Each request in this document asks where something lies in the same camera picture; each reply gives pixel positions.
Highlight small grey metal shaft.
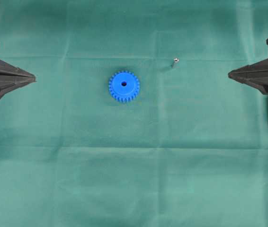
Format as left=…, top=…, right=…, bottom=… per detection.
left=171, top=58, right=179, bottom=68

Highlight blue plastic gear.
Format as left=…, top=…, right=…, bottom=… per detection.
left=108, top=70, right=140, bottom=103

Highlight green table cloth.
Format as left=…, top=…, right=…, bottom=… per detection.
left=0, top=0, right=268, bottom=227

